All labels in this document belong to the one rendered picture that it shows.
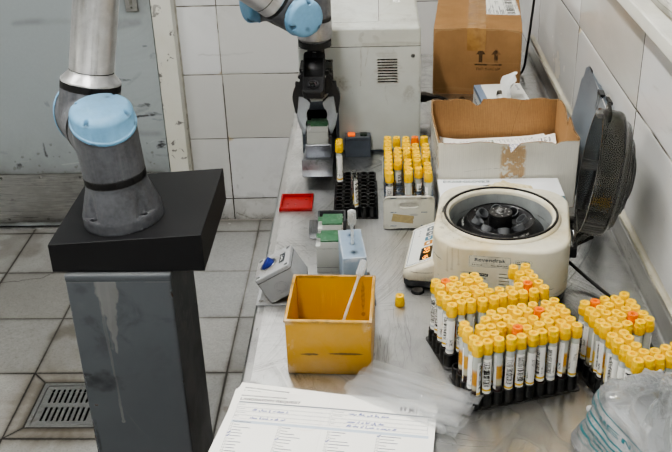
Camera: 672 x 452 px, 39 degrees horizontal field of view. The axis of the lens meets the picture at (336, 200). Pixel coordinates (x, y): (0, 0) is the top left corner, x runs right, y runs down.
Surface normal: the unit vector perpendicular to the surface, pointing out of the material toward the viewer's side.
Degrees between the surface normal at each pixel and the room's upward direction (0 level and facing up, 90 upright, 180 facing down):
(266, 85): 90
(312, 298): 90
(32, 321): 0
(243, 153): 90
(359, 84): 90
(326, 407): 0
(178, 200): 3
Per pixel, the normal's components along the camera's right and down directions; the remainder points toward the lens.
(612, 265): -0.03, -0.89
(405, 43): -0.04, 0.44
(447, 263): -0.61, 0.37
